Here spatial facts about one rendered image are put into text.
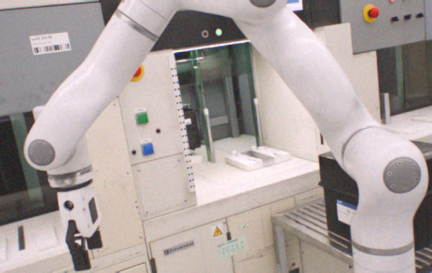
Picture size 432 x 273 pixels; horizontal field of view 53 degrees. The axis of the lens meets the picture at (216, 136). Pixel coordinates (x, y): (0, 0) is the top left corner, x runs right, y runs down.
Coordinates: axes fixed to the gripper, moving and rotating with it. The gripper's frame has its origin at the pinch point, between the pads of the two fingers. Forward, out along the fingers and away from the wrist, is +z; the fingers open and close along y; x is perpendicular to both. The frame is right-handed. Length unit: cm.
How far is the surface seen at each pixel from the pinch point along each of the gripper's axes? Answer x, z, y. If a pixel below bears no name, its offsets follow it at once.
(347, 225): -64, 20, 39
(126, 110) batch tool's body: -2, -23, 50
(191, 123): -17, -5, 114
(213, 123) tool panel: -26, 4, 158
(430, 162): -85, 1, 29
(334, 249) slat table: -58, 25, 35
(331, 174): -61, 5, 42
